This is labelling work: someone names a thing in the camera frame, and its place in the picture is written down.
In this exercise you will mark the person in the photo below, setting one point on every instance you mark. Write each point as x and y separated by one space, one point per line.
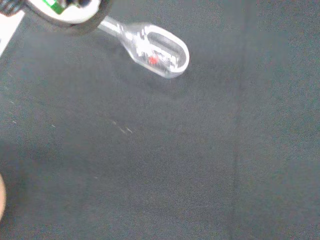
2 197

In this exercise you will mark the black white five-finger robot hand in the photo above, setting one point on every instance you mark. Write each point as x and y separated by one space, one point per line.
72 12

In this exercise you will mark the black bench cloth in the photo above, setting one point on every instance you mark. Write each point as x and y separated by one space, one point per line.
160 150

